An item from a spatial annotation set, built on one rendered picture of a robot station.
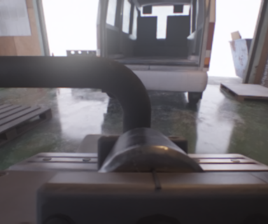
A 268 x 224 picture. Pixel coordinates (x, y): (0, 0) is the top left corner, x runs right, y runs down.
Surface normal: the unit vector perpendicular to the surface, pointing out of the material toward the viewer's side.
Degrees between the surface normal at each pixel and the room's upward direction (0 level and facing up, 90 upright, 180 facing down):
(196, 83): 89
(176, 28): 93
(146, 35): 93
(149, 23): 93
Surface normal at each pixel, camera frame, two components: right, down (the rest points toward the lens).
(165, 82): -0.18, 0.35
